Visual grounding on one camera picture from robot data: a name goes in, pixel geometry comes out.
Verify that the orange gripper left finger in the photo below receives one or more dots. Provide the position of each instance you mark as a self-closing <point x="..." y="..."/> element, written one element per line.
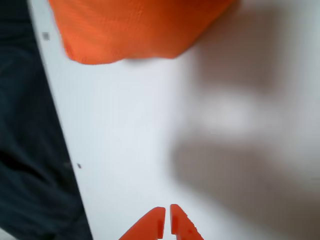
<point x="150" y="225"/>

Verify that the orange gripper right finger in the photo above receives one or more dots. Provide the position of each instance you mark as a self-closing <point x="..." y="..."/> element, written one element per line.
<point x="183" y="227"/>

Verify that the orange fabric bean bag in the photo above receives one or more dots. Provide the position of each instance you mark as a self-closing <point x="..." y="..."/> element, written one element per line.
<point x="130" y="25"/>

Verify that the person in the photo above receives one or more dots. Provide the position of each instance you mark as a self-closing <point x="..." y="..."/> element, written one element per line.
<point x="22" y="125"/>

